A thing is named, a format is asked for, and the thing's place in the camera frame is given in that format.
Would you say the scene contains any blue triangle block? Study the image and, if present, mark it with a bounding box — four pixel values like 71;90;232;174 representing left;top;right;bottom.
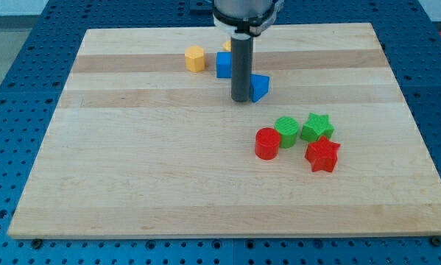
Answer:
250;74;270;102

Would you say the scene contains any green star block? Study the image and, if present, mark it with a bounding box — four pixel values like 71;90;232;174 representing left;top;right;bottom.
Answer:
300;113;334;143

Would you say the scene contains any dark grey cylindrical pointer rod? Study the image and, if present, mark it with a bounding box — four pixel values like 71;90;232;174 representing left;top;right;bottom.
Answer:
230;38;253;102

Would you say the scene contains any yellow block behind rod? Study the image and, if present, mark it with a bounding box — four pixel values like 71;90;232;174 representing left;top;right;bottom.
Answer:
222;40;231;52

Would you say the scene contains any red star block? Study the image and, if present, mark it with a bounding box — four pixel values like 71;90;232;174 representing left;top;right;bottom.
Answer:
305;135;341;172

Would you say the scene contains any yellow hexagon block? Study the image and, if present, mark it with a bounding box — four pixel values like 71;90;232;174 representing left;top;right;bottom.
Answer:
185;46;205;72

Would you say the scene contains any blue cube block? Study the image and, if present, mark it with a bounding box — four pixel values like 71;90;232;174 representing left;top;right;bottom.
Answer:
216;52;231;79

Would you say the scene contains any green cylinder block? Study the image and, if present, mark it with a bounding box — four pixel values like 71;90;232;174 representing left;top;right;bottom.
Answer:
274;116;300;149

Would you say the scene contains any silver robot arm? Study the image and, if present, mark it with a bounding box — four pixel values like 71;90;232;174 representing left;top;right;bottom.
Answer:
213;0;284;40

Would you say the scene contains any red cylinder block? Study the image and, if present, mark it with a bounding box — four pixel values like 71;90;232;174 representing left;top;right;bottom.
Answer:
255;127;281;160

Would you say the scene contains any wooden board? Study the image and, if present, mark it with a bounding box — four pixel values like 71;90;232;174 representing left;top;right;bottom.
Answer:
8;23;441;239

